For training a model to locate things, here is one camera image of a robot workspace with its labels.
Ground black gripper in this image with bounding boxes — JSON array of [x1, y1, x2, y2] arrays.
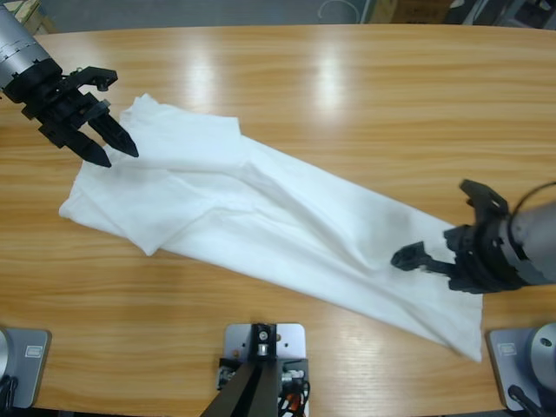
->
[[3, 58, 140, 169], [390, 216, 529, 295]]

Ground white t-shirt with small print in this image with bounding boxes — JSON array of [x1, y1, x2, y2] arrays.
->
[[58, 92, 484, 364]]

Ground wooden crate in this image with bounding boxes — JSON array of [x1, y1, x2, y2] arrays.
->
[[12, 0, 57, 35]]

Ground brown cardboard box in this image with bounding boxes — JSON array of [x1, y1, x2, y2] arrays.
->
[[371, 0, 448, 23]]

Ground dark machinery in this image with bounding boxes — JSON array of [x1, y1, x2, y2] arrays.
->
[[447, 0, 556, 30]]

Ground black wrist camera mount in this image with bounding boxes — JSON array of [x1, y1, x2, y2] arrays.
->
[[64, 65, 119, 92], [459, 178, 510, 222]]

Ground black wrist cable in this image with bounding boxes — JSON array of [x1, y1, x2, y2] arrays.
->
[[511, 181, 556, 215]]

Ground white mount block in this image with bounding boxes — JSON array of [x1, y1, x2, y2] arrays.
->
[[222, 321, 310, 417]]

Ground grey base plate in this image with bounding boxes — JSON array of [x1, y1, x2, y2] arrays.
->
[[485, 321, 556, 413], [0, 328, 52, 410]]

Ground black base cable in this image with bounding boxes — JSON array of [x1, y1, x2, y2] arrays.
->
[[0, 376, 19, 407], [507, 384, 542, 414]]

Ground orange cable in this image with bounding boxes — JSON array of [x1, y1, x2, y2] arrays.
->
[[277, 388, 310, 417]]

